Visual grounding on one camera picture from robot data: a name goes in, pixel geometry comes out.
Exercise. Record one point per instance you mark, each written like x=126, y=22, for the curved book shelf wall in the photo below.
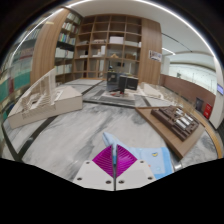
x=16, y=73

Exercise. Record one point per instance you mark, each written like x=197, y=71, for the red bin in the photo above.
x=207, y=111

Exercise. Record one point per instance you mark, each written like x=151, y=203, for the brown architectural model on board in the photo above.
x=173, y=121

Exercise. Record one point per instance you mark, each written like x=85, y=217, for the wooden shelf unit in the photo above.
x=100, y=43

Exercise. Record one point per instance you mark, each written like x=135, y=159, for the light blue printed towel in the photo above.
x=156, y=161

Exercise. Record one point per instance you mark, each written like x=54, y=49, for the small white architectural model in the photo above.
x=151, y=90

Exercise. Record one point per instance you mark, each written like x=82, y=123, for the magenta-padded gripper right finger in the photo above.
x=131, y=170

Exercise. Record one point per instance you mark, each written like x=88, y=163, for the dark grey bin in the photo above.
x=199, y=104

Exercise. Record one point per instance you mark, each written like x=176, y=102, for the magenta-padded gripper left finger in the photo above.
x=100, y=170

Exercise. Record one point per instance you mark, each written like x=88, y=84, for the blue wall screen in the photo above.
x=220, y=89

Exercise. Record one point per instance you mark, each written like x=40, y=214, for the white wall sign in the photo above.
x=155, y=56

